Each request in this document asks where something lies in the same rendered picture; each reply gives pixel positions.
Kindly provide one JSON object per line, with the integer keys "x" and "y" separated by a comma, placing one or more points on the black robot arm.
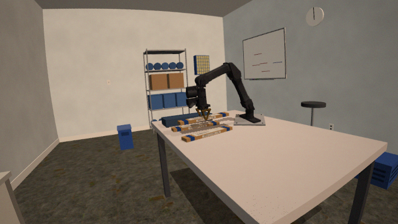
{"x": 234, "y": 75}

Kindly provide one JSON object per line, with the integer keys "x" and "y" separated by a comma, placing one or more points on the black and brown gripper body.
{"x": 205, "y": 106}

